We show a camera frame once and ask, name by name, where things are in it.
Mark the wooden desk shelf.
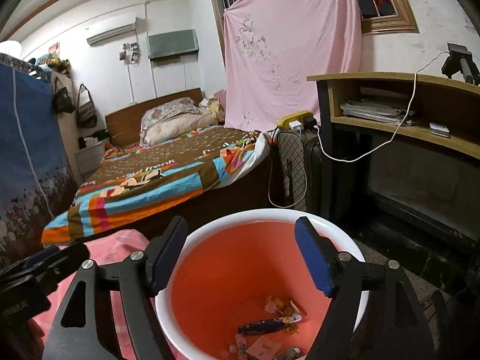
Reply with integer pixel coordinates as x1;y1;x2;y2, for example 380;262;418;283
312;72;479;241

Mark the stack of papers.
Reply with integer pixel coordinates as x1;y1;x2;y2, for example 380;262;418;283
339;100;414;125

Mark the silver foil wrapper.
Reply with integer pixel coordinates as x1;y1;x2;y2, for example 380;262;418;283
276;347;304;360

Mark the green covered wall unit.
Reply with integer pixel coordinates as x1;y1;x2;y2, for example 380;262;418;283
147;29;199;59

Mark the pink hanging sheet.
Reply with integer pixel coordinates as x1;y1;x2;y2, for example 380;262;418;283
223;0;361;131

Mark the yellow power strip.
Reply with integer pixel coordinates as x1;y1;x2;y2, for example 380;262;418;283
277;111;317;133

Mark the black hanging handbag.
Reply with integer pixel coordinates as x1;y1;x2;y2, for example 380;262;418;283
52;77;76;114

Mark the quilted grey bag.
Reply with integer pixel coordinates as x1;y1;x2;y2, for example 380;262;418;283
277;129;322;215

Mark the colourful striped bed quilt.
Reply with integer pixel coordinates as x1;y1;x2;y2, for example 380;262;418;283
41;125;270;245

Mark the yellow wrapper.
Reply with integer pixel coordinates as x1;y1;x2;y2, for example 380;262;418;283
264;297;307;317

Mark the white bedside drawer cabinet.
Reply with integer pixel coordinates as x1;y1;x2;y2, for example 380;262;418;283
76;140;109;179

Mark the floral pillow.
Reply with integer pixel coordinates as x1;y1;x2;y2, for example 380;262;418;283
139;97;225;147

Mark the blue fabric wardrobe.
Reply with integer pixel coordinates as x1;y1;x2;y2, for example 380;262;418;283
0;54;77;267

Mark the orange trash bin white rim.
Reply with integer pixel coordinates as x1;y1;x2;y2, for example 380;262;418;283
154;207;370;360

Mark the white medicine box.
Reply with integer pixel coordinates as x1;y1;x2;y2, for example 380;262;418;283
247;336;282;360

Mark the wooden window frame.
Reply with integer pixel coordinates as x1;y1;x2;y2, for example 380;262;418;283
213;0;418;78

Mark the grey hanging handbag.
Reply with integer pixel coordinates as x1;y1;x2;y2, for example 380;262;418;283
76;84;98;129

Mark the black phone holder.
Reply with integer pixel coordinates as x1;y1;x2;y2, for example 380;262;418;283
441;43;480;86

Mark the white air conditioner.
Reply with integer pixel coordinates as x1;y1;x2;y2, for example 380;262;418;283
85;15;137;45

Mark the wooden bed headboard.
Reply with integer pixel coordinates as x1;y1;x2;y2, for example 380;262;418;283
105;88;203;148

